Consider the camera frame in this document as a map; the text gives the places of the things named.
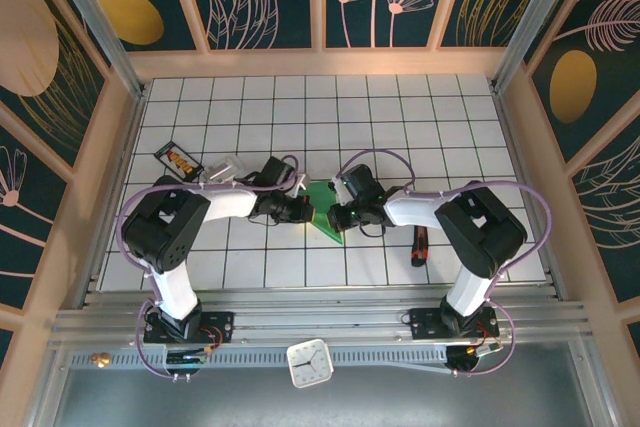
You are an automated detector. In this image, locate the green paper sheet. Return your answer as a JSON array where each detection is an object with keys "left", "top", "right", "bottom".
[{"left": 302, "top": 180, "right": 346, "bottom": 247}]

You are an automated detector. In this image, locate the white square clock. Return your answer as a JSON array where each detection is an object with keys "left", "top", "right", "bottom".
[{"left": 285, "top": 338, "right": 335, "bottom": 389}]

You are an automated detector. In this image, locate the black yellow battery pack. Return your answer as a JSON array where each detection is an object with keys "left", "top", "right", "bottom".
[{"left": 153, "top": 140, "right": 205, "bottom": 183}]

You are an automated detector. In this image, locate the grey metal panel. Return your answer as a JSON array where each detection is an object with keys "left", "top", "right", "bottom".
[{"left": 29, "top": 341, "right": 619, "bottom": 427}]

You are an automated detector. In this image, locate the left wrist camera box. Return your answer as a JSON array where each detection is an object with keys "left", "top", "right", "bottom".
[{"left": 288, "top": 172, "right": 310, "bottom": 197}]

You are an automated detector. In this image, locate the aluminium mounting rail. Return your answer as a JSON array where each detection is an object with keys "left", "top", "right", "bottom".
[{"left": 49, "top": 284, "right": 594, "bottom": 348}]

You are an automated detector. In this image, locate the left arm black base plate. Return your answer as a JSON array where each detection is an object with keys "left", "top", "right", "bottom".
[{"left": 143, "top": 310, "right": 236, "bottom": 344}]

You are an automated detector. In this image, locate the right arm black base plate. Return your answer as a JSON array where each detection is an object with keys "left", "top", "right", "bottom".
[{"left": 408, "top": 305, "right": 500, "bottom": 341}]

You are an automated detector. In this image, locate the grey slotted cable duct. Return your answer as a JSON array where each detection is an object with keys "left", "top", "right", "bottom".
[{"left": 67, "top": 344, "right": 451, "bottom": 373}]

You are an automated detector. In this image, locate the aluminium table side rail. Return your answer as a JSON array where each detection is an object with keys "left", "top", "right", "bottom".
[
  {"left": 492, "top": 84, "right": 571, "bottom": 298},
  {"left": 79, "top": 84, "right": 149, "bottom": 308}
]

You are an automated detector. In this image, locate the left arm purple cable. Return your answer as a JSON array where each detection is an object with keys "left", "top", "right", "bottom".
[{"left": 117, "top": 154, "right": 301, "bottom": 379}]

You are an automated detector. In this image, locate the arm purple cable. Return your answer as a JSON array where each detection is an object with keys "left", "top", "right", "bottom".
[
  {"left": 117, "top": 154, "right": 301, "bottom": 379},
  {"left": 339, "top": 149, "right": 554, "bottom": 379}
]

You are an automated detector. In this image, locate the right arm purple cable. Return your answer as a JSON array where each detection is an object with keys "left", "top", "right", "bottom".
[{"left": 339, "top": 149, "right": 554, "bottom": 379}]

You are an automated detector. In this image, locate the aluminium frame post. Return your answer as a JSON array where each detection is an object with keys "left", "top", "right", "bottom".
[
  {"left": 39, "top": 0, "right": 150, "bottom": 101},
  {"left": 489, "top": 0, "right": 586, "bottom": 94}
]

